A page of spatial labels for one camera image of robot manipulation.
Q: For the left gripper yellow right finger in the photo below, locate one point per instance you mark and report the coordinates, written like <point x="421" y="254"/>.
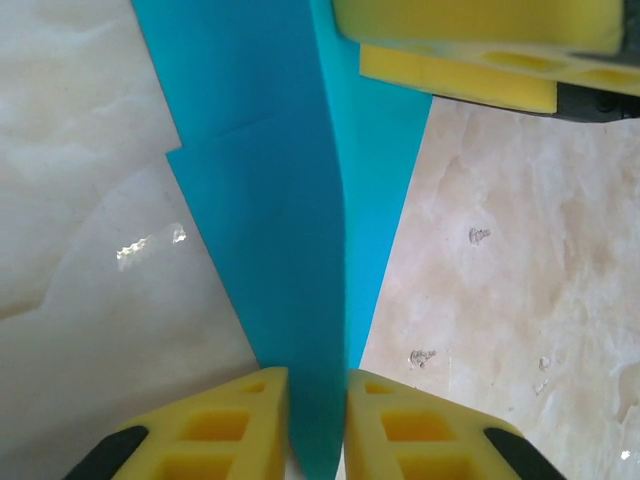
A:
<point x="415" y="435"/>

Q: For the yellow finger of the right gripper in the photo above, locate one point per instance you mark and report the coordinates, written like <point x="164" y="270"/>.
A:
<point x="475" y="22"/>
<point x="450" y="75"/>

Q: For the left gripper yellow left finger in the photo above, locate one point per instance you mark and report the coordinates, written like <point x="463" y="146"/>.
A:
<point x="215" y="435"/>

